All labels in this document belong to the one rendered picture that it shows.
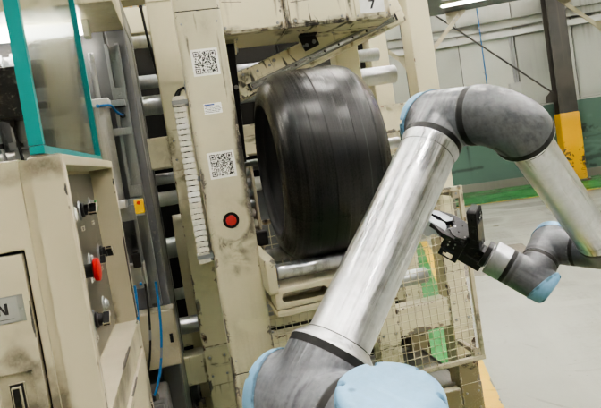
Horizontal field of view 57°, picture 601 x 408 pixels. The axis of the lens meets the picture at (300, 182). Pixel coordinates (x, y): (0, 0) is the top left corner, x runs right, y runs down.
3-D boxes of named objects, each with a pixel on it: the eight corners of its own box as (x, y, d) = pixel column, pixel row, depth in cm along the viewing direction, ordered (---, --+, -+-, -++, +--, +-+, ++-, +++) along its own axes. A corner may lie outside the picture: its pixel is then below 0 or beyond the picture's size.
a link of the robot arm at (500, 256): (508, 263, 136) (519, 242, 143) (489, 252, 137) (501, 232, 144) (493, 286, 142) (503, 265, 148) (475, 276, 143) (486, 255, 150)
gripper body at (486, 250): (435, 252, 148) (476, 276, 144) (446, 229, 142) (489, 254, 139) (444, 236, 153) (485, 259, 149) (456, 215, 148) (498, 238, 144)
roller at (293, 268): (271, 275, 159) (275, 284, 155) (270, 261, 156) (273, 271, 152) (385, 251, 166) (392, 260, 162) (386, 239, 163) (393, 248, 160)
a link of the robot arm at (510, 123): (534, 63, 97) (639, 241, 137) (469, 72, 106) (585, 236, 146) (517, 117, 93) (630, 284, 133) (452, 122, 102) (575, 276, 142)
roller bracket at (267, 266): (269, 296, 149) (264, 260, 149) (251, 270, 188) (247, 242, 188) (282, 293, 150) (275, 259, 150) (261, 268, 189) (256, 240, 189)
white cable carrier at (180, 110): (198, 264, 158) (171, 97, 155) (198, 261, 163) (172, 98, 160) (215, 261, 159) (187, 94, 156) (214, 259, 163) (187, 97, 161)
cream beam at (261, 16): (219, 36, 182) (212, -10, 181) (215, 52, 206) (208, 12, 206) (393, 17, 194) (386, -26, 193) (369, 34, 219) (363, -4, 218)
